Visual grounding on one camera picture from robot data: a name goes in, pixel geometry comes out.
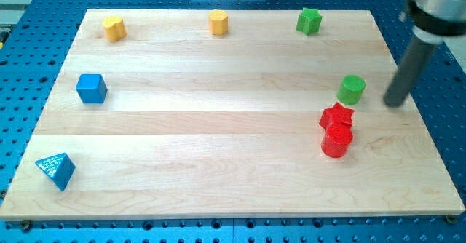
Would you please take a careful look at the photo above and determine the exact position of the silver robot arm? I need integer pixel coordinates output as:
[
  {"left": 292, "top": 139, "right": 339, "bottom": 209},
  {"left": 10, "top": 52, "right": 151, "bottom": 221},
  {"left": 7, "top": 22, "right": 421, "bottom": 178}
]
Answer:
[{"left": 403, "top": 0, "right": 465, "bottom": 45}]

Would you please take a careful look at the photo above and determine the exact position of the blue triangle block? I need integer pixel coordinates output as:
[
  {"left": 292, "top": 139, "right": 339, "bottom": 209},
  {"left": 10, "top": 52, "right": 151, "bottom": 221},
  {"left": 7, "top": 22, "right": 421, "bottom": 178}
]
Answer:
[{"left": 35, "top": 153, "right": 76, "bottom": 191}]

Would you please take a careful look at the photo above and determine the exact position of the light wooden board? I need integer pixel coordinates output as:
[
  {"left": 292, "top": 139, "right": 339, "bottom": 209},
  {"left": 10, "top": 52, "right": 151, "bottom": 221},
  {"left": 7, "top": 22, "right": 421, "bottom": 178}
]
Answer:
[{"left": 1, "top": 9, "right": 465, "bottom": 220}]

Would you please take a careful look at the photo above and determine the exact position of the yellow hexagon block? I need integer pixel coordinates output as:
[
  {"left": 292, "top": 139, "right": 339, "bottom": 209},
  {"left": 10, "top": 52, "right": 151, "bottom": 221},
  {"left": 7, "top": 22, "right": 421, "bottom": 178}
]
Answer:
[{"left": 208, "top": 9, "right": 229, "bottom": 36}]

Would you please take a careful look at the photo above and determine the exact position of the red star block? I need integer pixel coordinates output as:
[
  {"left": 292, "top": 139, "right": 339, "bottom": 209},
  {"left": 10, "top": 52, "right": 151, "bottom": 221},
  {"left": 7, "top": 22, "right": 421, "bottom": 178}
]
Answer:
[{"left": 319, "top": 102, "right": 355, "bottom": 130}]

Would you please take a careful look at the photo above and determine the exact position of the red cylinder block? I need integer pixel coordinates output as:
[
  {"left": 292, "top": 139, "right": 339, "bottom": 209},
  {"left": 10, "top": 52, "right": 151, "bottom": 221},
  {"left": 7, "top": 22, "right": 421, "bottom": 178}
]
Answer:
[{"left": 321, "top": 124, "right": 353, "bottom": 158}]

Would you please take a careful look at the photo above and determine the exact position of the green star block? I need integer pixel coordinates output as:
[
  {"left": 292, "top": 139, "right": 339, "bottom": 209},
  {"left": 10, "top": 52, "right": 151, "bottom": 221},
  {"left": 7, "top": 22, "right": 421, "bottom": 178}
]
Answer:
[{"left": 296, "top": 7, "right": 323, "bottom": 36}]

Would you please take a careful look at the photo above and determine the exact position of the green cylinder block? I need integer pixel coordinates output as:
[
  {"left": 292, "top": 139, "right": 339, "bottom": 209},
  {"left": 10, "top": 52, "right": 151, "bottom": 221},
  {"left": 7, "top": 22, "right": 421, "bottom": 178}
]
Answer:
[{"left": 336, "top": 75, "right": 366, "bottom": 105}]

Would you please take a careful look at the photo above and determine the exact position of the blue cube block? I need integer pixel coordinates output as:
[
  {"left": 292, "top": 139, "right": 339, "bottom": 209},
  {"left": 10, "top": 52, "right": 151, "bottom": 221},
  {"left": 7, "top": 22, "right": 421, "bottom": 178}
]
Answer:
[{"left": 75, "top": 74, "right": 108, "bottom": 103}]

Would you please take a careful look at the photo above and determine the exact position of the yellow heart block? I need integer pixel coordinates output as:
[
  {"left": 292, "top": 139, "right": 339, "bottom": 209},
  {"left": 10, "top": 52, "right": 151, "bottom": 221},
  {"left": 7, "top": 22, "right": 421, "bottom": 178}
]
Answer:
[{"left": 103, "top": 16, "right": 127, "bottom": 42}]

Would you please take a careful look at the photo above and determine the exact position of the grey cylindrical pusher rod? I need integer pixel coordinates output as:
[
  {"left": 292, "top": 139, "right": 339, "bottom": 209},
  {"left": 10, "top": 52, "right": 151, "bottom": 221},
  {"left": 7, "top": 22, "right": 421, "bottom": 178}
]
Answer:
[{"left": 383, "top": 35, "right": 439, "bottom": 108}]

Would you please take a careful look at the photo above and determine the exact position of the blue perforated metal table plate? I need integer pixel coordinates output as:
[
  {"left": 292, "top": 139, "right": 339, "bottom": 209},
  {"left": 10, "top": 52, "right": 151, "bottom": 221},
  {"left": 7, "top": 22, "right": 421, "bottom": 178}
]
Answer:
[{"left": 1, "top": 0, "right": 465, "bottom": 242}]

